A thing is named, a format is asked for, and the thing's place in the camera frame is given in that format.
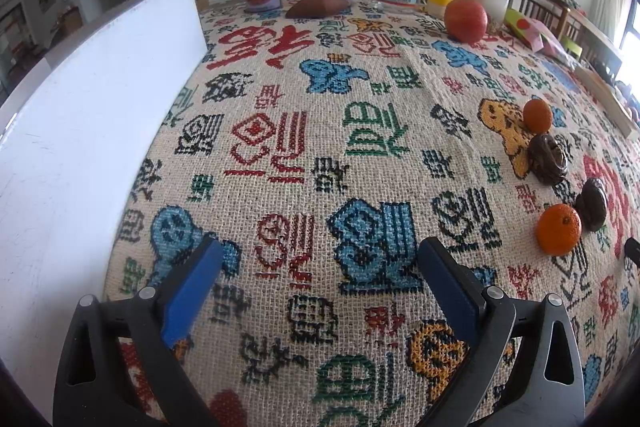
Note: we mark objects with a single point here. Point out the red apple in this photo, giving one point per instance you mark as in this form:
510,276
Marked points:
465,21

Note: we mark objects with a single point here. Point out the white box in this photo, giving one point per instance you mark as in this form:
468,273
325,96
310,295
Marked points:
90,132

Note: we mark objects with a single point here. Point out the window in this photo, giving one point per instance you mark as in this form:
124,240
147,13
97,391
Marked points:
631,32

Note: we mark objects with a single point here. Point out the printed woven tablecloth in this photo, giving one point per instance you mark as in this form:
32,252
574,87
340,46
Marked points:
350,157

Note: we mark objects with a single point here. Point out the wrinkled dark passion fruit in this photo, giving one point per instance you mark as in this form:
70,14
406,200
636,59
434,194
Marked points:
547,159
592,204

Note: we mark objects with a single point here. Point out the large tangerine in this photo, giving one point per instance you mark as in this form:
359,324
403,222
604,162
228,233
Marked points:
559,229

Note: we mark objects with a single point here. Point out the small tangerine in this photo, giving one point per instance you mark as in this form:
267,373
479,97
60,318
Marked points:
537,116

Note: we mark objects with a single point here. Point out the pink snack bag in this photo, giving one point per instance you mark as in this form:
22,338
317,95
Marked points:
535,32

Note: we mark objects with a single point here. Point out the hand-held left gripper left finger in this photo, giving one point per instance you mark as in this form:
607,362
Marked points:
192,292

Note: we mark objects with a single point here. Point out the wooden slatted chair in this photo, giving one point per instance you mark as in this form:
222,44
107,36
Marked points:
595,42
540,2

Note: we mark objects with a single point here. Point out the orange book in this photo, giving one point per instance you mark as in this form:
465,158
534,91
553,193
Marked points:
607,92

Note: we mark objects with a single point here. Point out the sweet potato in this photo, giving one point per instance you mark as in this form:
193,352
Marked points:
320,5

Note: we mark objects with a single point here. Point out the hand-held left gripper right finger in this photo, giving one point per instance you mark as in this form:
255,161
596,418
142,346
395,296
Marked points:
447,292

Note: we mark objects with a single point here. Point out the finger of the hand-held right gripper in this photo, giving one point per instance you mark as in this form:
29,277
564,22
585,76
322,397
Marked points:
633,252

